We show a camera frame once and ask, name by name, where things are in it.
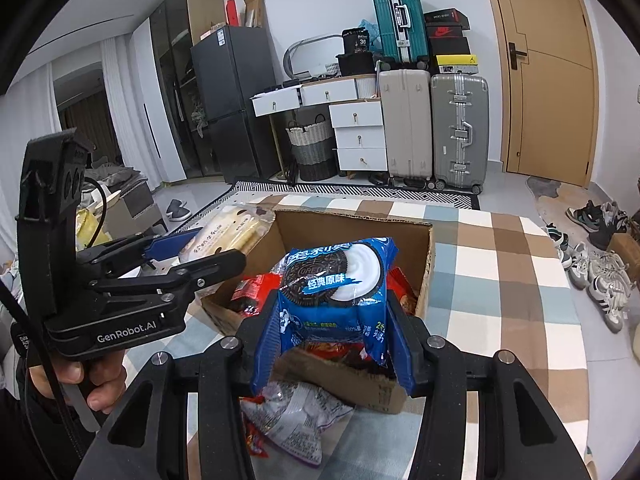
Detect dark red snack packet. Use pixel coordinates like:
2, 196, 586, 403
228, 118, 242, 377
300, 342, 396, 376

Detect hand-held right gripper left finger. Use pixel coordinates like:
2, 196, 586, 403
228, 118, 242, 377
74, 305, 281, 480

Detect dark sided cardboard box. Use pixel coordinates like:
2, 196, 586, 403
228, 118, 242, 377
107, 182, 168, 236

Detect grey slippers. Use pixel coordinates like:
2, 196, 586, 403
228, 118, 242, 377
164, 198, 190, 222

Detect grey refrigerator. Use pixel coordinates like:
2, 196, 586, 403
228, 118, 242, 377
190, 25, 282, 185

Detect grey floor mat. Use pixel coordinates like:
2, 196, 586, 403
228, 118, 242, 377
525, 176, 563, 201

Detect dark glass wardrobe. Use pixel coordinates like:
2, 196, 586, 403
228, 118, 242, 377
149, 0, 226, 183

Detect curved metal frame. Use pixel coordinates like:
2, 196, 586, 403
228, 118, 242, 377
283, 34, 346, 81

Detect black red-logo shoe box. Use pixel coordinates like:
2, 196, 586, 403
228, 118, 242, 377
425, 24, 468, 40

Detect woven laundry basket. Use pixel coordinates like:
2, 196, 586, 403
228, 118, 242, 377
286, 114, 337, 182

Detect blue cookie packet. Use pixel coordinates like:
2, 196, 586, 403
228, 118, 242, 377
250, 236, 401, 396

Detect teal suitcase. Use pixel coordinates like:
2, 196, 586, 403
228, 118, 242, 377
370, 0, 430, 72

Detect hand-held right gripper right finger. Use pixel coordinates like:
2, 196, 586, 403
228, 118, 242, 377
382, 292, 593, 480

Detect checked tablecloth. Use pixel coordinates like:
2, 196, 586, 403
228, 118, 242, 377
120, 191, 591, 480

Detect wooden door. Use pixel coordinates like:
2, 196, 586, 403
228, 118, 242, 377
477, 0, 598, 178

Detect black storage box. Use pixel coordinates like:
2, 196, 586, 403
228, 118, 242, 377
336, 52, 377, 77

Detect tall brown cardboard box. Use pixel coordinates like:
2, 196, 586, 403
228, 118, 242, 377
242, 0, 266, 28

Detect black printed bag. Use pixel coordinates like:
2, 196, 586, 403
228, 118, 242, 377
341, 27, 372, 56

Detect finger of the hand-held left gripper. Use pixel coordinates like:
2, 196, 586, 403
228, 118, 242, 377
75, 231, 203, 273
90, 249, 247, 303

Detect silver suitcase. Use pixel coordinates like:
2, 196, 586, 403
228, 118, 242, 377
430, 73, 490, 196

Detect person's left hand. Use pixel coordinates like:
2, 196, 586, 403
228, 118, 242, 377
27, 347, 128, 411

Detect white drawer dresser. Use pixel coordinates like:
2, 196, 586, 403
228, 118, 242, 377
250, 74, 388, 173

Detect white purple snack packet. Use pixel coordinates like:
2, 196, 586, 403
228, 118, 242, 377
240, 380, 354, 468

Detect beige suitcase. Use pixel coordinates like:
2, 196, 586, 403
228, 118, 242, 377
377, 67, 433, 188

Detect scattered sneakers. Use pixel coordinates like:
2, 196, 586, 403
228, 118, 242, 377
542, 199, 633, 333

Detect beige biscuit packet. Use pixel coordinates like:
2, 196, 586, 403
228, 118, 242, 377
177, 203, 277, 265

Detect black cable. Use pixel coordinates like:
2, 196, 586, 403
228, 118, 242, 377
0, 176, 110, 461

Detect small cardboard box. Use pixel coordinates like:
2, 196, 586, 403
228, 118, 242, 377
605, 232, 640, 271

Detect white red noodle snack bag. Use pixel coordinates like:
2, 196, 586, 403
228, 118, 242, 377
240, 395, 271, 461

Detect yellow black shoe box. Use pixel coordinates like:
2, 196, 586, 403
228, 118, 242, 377
434, 52, 480, 77

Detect blue plastic bag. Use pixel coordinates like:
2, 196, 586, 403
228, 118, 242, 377
359, 18, 383, 55

